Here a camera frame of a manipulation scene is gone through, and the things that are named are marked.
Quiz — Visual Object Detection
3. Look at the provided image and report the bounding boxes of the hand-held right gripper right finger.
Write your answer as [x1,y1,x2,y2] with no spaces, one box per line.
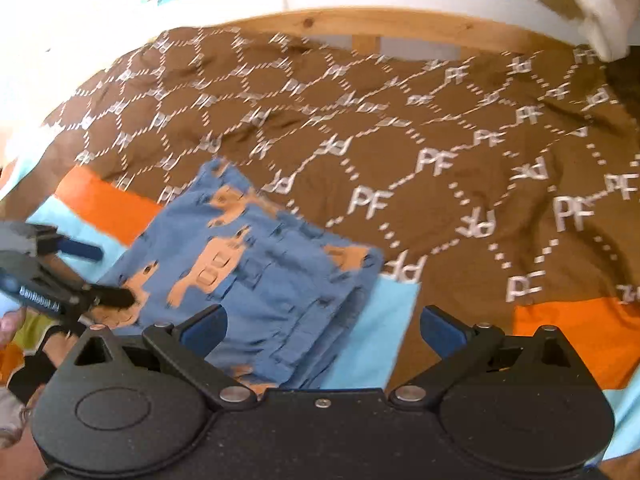
[389,305,587,407]

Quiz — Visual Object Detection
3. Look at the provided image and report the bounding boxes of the person's left hand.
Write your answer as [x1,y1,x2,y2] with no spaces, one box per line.
[0,306,28,349]

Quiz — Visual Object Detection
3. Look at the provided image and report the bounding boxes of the blue pants with tan print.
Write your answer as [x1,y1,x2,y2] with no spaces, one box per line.
[95,159,386,397]

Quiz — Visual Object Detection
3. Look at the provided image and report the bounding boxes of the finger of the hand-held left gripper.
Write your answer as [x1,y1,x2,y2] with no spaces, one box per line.
[75,282,137,311]
[54,236,104,263]

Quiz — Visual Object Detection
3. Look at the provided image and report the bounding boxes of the brown patterned blanket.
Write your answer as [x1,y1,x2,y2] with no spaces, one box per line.
[30,24,640,361]

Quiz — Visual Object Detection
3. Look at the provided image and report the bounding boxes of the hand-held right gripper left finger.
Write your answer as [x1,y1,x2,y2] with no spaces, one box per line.
[65,304,259,409]

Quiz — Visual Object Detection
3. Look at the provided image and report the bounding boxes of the yellow-green cloth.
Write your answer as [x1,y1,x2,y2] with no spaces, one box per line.
[7,322,48,353]

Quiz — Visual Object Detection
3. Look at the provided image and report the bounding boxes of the orange and light blue blanket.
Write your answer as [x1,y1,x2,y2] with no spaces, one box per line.
[0,155,640,461]

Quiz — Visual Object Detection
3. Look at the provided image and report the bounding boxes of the wooden bed frame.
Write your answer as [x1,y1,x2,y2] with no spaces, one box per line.
[219,9,568,57]

